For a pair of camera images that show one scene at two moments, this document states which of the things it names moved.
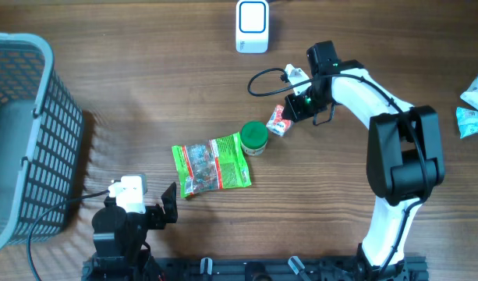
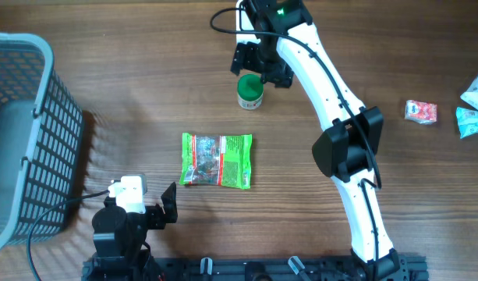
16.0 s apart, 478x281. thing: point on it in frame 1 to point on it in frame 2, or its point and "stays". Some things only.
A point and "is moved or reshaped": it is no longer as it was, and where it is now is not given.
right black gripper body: (303, 104) to (263, 59)
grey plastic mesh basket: (36, 135) stays
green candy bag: (218, 163) is moved or reshaped
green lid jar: (254, 138) to (249, 91)
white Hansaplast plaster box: (476, 93) stays
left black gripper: (158, 221) stays
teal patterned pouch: (471, 122) stays
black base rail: (254, 268) stays
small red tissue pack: (277, 124) is moved or reshaped
